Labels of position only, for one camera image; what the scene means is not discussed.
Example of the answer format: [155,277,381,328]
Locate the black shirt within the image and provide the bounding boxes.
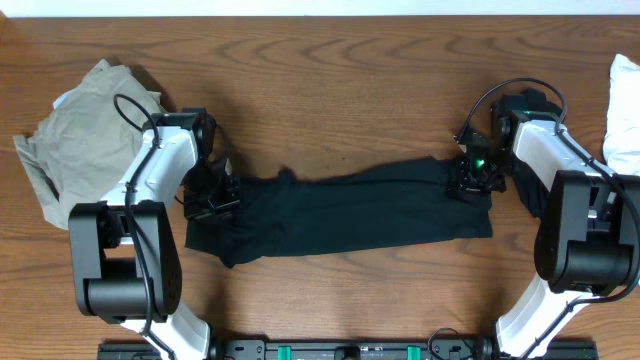
[185,157,493,268]

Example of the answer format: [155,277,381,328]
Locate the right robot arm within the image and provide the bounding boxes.
[448,89,639,359]

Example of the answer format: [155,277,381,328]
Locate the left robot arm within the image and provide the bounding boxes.
[68,108,224,359]

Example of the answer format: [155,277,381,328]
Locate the beige crumpled garment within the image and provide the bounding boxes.
[13,60,162,230]

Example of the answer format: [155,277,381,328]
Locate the white garment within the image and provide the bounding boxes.
[603,54,640,176]

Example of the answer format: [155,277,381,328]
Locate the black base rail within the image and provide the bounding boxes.
[97,330,600,360]

